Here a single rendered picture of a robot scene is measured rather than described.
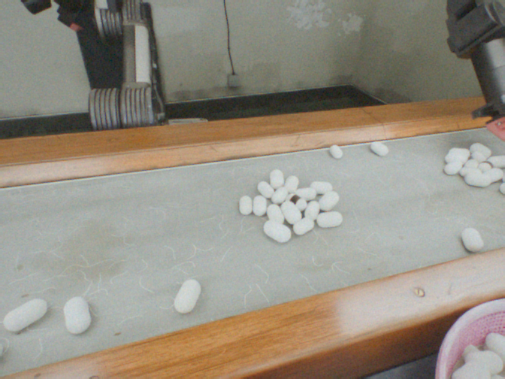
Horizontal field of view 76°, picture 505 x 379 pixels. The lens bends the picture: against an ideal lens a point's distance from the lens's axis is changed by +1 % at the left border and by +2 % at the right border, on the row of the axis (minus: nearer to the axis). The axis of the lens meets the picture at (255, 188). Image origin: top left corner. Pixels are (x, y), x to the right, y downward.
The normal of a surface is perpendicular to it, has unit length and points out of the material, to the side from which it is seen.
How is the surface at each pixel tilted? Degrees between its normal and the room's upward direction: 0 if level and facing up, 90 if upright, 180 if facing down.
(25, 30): 90
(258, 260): 0
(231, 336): 0
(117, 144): 0
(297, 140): 45
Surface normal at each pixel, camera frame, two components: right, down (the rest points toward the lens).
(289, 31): 0.37, 0.56
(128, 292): 0.04, -0.80
